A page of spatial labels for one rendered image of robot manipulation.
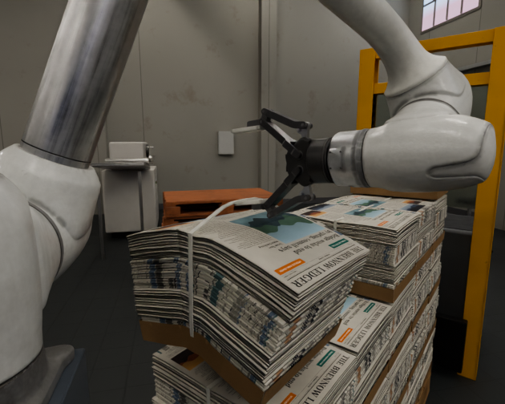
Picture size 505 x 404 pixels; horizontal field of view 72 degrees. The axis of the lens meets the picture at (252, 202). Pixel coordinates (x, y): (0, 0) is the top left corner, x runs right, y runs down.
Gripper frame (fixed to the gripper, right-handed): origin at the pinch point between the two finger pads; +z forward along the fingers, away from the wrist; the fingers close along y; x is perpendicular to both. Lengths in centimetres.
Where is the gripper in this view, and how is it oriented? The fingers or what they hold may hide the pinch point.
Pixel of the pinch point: (241, 165)
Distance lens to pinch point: 69.6
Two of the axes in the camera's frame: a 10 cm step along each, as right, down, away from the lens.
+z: -7.9, -0.2, 6.2
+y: 0.5, 9.9, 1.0
